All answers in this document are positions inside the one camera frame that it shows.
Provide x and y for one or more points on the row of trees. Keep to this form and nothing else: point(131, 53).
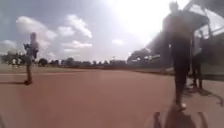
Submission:
point(83, 62)

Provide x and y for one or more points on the reddish brown paved ground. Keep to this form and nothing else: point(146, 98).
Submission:
point(100, 100)

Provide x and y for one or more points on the person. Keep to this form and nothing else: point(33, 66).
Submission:
point(31, 56)
point(181, 50)
point(198, 56)

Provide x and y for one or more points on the grass strip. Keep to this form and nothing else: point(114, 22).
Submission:
point(33, 69)

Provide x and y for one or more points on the group of people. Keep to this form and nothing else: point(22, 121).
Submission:
point(15, 61)

